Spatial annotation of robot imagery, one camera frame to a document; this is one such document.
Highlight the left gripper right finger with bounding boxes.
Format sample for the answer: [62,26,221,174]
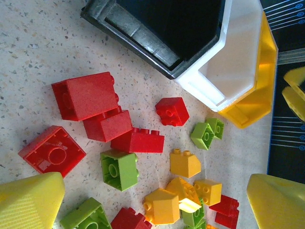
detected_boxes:
[246,173,305,229]

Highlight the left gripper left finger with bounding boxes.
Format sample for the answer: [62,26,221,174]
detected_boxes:
[0,172,65,229]

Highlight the green lego brick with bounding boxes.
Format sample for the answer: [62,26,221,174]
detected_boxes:
[206,117,225,140]
[190,122,216,151]
[180,198,207,229]
[100,149,140,192]
[59,197,112,229]

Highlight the large red lego brick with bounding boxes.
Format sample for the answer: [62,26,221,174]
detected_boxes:
[51,72,120,122]

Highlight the yellow plastic bin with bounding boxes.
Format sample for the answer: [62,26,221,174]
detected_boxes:
[218,11,279,130]

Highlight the white plastic bin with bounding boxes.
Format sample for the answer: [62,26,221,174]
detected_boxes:
[175,0,263,112]

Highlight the yellow sloped lego brick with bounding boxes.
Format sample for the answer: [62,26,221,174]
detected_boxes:
[165,177,202,206]
[169,148,202,179]

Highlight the black plastic bin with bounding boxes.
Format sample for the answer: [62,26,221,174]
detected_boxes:
[80,0,226,80]

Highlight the small red lego brick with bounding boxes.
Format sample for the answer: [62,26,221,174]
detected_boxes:
[155,97,190,126]

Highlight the long flat red lego brick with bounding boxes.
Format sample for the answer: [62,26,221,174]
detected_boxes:
[110,127,165,154]

